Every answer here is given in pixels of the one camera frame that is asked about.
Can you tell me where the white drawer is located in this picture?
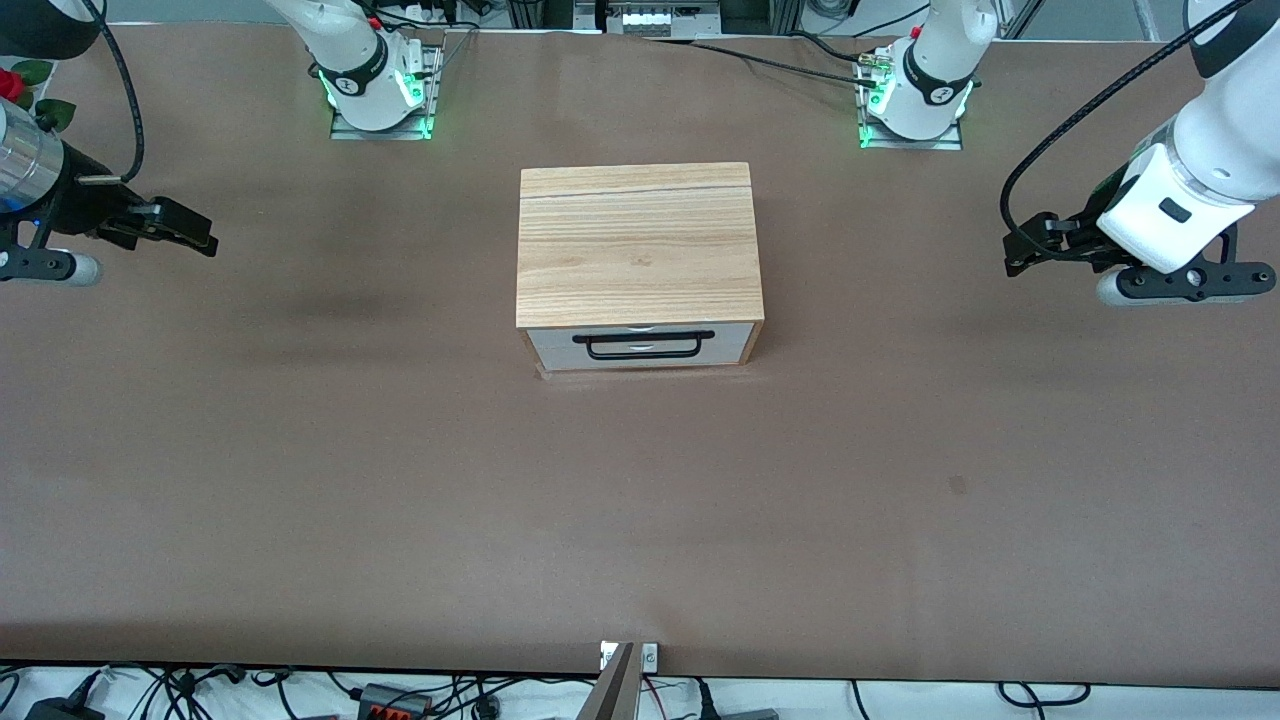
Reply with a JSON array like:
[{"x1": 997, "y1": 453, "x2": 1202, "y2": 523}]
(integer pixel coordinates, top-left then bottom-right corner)
[{"x1": 527, "y1": 324, "x2": 754, "y2": 367}]

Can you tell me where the black drawer handle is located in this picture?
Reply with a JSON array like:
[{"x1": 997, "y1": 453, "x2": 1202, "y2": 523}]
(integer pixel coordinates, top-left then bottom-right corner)
[{"x1": 572, "y1": 330, "x2": 716, "y2": 362}]

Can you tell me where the wooden drawer cabinet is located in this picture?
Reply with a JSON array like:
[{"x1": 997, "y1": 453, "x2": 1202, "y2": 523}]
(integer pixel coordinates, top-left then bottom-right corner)
[{"x1": 516, "y1": 162, "x2": 767, "y2": 374}]

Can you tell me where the red artificial rose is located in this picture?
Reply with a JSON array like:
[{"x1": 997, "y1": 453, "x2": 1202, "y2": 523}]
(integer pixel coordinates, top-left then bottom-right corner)
[{"x1": 0, "y1": 60, "x2": 78, "y2": 133}]

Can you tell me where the white power strip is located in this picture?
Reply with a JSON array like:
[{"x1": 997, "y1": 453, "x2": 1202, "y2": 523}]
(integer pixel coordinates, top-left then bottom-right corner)
[{"x1": 618, "y1": 6, "x2": 693, "y2": 39}]

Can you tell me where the black power adapter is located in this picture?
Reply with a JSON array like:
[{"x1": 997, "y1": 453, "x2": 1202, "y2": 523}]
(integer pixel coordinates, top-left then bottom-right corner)
[{"x1": 24, "y1": 695, "x2": 107, "y2": 720}]

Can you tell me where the red black connector box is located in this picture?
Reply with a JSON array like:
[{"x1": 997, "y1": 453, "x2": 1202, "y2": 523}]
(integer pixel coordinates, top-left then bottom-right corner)
[{"x1": 358, "y1": 684, "x2": 433, "y2": 720}]

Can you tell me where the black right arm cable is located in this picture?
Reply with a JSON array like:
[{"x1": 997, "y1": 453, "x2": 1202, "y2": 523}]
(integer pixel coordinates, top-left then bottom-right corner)
[{"x1": 78, "y1": 0, "x2": 147, "y2": 187}]

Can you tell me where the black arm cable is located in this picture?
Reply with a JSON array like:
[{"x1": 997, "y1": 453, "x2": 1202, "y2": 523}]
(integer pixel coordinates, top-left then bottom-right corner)
[
  {"x1": 1000, "y1": 0, "x2": 1256, "y2": 253},
  {"x1": 78, "y1": 0, "x2": 147, "y2": 187}
]

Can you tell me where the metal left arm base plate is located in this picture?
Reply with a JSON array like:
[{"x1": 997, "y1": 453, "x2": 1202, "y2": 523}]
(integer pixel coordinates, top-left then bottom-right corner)
[{"x1": 857, "y1": 52, "x2": 965, "y2": 152}]

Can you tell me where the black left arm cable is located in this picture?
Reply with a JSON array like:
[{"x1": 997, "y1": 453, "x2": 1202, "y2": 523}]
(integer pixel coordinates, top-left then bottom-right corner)
[{"x1": 1000, "y1": 0, "x2": 1256, "y2": 253}]

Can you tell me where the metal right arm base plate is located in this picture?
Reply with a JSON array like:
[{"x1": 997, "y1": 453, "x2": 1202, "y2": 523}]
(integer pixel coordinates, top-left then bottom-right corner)
[{"x1": 329, "y1": 42, "x2": 443, "y2": 142}]

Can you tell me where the short black table cable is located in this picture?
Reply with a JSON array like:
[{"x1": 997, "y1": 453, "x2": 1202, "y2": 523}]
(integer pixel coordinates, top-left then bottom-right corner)
[{"x1": 795, "y1": 32, "x2": 881, "y2": 65}]

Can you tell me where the long black table cable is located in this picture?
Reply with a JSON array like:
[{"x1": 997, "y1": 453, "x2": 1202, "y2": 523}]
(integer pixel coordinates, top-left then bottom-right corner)
[{"x1": 645, "y1": 36, "x2": 881, "y2": 87}]

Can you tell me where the looped black floor cable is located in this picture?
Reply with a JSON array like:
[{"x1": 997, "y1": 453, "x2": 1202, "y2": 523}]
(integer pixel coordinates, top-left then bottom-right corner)
[{"x1": 997, "y1": 681, "x2": 1093, "y2": 708}]

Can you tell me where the silver mount bracket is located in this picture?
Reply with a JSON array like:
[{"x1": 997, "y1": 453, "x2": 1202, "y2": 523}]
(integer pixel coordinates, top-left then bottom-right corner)
[{"x1": 599, "y1": 641, "x2": 660, "y2": 672}]

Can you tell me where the grey camera mount pole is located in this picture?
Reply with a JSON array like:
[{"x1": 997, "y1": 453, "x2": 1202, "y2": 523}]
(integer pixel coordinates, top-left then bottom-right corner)
[{"x1": 574, "y1": 643, "x2": 641, "y2": 720}]

